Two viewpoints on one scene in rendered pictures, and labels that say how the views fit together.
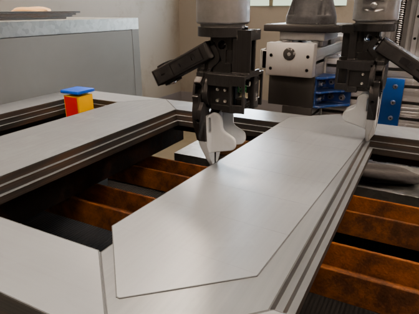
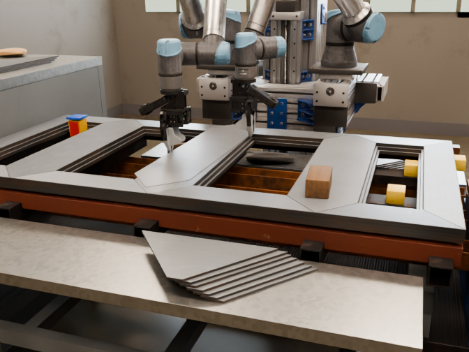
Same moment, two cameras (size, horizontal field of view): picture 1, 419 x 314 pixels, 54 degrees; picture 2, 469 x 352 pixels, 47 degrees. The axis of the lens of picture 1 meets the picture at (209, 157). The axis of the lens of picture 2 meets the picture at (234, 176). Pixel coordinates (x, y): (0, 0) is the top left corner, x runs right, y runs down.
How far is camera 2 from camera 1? 115 cm
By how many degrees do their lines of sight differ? 8
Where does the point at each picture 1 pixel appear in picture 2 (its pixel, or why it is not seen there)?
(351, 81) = (238, 107)
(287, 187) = (204, 158)
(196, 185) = (164, 160)
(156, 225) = (151, 172)
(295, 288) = (202, 183)
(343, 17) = not seen: hidden behind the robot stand
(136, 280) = (150, 183)
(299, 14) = not seen: hidden behind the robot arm
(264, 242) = (192, 173)
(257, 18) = not seen: hidden behind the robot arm
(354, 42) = (236, 87)
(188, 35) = (127, 42)
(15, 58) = (30, 97)
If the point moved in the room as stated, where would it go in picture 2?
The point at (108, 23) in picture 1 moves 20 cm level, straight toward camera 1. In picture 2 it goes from (82, 63) to (88, 70)
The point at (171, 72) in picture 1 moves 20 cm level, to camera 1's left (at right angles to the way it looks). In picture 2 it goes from (148, 110) to (84, 112)
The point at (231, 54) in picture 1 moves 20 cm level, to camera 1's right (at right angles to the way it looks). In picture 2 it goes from (175, 101) to (237, 98)
